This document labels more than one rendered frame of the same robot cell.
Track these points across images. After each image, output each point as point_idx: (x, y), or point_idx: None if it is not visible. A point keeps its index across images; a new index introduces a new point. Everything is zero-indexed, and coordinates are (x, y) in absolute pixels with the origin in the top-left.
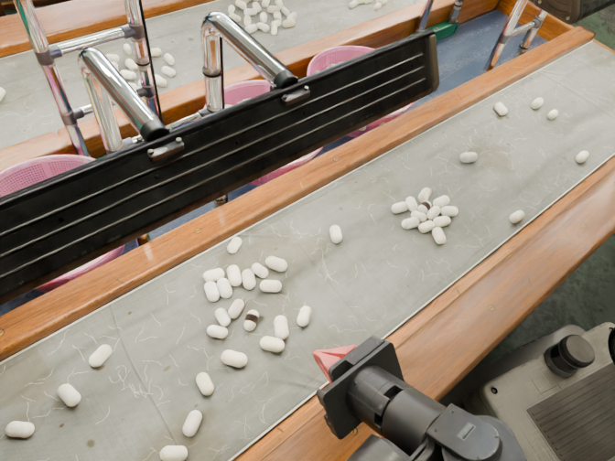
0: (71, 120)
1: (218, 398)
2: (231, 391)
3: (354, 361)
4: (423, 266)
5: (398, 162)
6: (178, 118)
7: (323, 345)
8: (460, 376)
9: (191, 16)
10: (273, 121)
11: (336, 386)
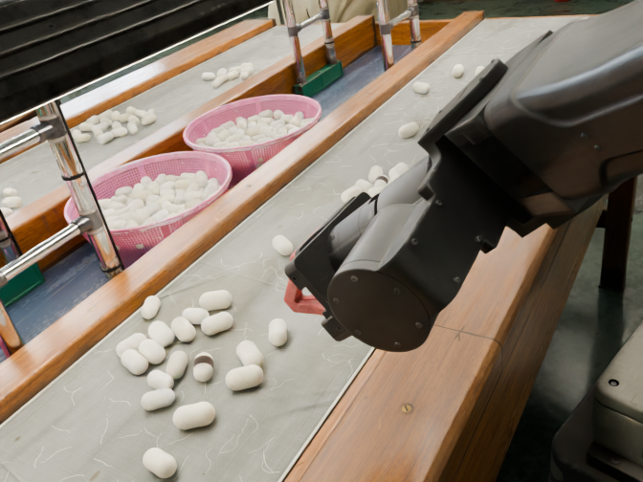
0: None
1: (188, 475)
2: (205, 458)
3: (323, 225)
4: None
5: (330, 165)
6: (38, 237)
7: (320, 353)
8: (520, 294)
9: (30, 157)
10: (92, 4)
11: (307, 248)
